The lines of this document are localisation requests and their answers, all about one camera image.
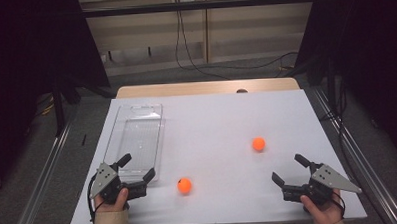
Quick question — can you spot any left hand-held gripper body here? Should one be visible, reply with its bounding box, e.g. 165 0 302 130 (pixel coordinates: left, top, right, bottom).
87 161 149 207

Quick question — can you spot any person's left hand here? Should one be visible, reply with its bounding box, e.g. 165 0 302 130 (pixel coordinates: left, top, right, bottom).
93 186 131 214

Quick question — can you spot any person's right hand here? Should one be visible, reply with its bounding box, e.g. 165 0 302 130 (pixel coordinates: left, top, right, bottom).
299 188 344 224

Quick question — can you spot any plain orange ball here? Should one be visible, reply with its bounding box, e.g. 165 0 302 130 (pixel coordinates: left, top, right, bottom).
251 136 267 153

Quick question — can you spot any orange ball with black mark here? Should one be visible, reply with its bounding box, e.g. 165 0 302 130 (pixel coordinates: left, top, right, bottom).
176 177 193 195

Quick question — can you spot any black wall cable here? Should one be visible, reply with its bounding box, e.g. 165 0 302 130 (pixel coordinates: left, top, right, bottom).
173 9 233 83
178 6 300 73

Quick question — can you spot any right hand-held gripper cable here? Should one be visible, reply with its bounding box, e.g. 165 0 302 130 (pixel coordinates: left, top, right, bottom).
328 190 347 220

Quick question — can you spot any black curtain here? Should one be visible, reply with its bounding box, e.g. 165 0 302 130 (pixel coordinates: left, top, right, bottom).
0 0 115 193
292 0 397 167

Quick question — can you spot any left hand-held gripper cable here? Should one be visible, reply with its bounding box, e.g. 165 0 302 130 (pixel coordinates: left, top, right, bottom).
86 173 106 224

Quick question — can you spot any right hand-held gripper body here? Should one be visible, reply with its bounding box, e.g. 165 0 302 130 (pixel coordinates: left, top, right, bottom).
280 159 364 207

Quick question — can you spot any hand-held gripper cable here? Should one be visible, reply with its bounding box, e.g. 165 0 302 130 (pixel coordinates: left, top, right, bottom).
86 173 106 224
328 190 347 220

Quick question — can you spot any white board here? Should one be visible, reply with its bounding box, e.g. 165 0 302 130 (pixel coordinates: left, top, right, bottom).
64 87 368 224

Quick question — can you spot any wooden table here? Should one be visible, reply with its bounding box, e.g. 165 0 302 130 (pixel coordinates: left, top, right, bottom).
114 76 301 99

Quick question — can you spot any black horizontal bar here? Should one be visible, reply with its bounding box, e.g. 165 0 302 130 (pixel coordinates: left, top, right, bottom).
81 0 317 19

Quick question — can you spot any aluminium rail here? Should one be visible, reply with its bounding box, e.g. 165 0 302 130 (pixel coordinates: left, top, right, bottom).
312 84 397 224
5 112 79 224

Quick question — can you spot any clear plastic container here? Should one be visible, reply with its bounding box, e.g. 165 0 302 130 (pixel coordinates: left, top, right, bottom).
100 102 168 185

